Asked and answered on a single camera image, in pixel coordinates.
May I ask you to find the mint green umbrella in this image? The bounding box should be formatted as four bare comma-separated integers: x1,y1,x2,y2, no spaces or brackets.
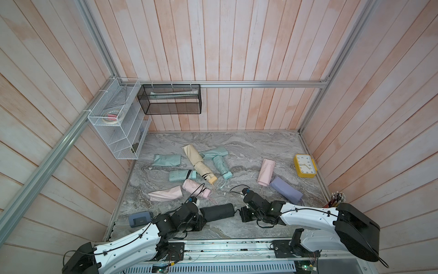
213,155,233,180
168,170,197,183

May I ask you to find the blue phone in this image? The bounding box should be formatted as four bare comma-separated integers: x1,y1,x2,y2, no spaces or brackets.
128,211,154,228

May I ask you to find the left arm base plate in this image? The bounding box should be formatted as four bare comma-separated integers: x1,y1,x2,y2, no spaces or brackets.
153,242,185,262

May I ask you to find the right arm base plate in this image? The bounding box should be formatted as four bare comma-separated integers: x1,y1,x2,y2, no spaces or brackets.
270,240,321,259

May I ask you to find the black mesh basket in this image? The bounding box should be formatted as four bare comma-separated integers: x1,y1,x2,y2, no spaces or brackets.
137,83,203,115

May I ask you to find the mint green sleeve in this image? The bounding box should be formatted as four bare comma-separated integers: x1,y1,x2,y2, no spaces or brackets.
200,147,229,160
152,154,181,167

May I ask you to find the beige umbrella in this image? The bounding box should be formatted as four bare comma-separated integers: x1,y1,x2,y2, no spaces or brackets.
194,162,217,185

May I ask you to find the pink sleeve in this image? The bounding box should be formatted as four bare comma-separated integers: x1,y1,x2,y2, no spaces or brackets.
148,186,183,202

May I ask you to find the black umbrella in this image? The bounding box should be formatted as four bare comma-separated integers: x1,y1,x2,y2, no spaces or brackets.
200,203,236,223

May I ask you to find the white wire shelf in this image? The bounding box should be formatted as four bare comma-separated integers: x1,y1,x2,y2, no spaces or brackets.
88,78,152,160

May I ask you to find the pink umbrella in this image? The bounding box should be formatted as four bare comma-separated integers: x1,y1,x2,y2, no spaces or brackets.
257,159,276,187
182,179,211,199

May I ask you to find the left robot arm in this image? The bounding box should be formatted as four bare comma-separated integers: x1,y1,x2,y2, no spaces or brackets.
62,196,205,274

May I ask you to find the lavender umbrella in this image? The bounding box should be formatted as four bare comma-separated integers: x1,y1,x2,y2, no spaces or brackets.
270,177,303,204

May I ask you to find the tape roll on shelf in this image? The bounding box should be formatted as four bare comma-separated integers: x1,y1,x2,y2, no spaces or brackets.
102,108,125,125

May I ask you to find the yellow alarm clock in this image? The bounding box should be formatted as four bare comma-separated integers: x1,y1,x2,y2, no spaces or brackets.
293,154,318,178

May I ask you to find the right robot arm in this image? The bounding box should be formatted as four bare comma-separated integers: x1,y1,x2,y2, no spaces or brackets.
240,188,381,262

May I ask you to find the red pen holder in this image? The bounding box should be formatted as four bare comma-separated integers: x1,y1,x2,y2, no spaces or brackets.
324,192,346,208

